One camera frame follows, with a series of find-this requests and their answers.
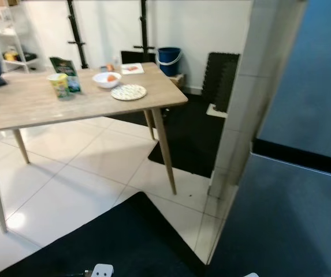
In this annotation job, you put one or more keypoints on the grey fridge door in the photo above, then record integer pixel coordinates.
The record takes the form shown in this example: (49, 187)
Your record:
(286, 225)

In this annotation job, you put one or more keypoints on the yellow instant noodle cup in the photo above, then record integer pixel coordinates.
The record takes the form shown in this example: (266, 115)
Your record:
(58, 85)

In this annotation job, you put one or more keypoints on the grey two-door fridge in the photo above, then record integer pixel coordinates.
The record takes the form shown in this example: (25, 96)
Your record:
(292, 219)

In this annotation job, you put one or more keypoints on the grey freezer door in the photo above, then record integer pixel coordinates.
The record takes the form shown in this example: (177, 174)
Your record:
(315, 69)

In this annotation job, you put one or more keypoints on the black foam mat stack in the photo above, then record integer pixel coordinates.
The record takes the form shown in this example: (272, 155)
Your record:
(220, 78)

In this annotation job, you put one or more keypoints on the black gym floor mat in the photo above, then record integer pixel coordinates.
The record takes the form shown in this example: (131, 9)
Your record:
(188, 138)

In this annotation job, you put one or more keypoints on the small brown cardboard box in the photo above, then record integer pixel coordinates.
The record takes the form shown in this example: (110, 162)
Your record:
(178, 79)

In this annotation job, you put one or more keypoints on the blue plastic bucket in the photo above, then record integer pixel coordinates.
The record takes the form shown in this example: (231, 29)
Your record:
(169, 60)

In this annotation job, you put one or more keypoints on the patterned white plate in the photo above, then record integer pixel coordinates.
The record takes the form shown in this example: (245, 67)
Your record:
(128, 92)

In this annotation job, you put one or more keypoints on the white paper card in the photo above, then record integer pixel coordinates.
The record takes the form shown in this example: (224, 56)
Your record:
(132, 68)

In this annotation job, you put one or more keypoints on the black upright stand pole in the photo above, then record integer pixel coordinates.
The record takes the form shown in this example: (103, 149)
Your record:
(75, 34)
(144, 29)

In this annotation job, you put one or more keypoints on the orange food piece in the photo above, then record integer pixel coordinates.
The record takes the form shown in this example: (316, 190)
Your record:
(112, 77)

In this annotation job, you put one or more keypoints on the black fabric rug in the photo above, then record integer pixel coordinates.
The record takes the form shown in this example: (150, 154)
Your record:
(119, 242)

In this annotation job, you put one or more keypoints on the dark green snack bag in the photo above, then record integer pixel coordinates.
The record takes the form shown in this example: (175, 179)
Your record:
(66, 64)

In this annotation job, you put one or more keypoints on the light wooden table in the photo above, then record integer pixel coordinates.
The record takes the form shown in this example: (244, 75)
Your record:
(49, 104)

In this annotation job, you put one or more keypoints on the white shelf rack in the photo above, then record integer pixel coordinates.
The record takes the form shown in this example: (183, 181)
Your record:
(6, 33)

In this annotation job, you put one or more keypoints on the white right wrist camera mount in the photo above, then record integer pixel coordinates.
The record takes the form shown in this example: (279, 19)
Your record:
(252, 275)

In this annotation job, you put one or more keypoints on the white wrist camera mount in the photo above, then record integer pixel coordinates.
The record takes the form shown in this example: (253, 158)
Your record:
(101, 270)
(252, 275)

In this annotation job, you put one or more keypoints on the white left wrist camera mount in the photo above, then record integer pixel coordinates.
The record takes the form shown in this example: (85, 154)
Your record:
(101, 270)

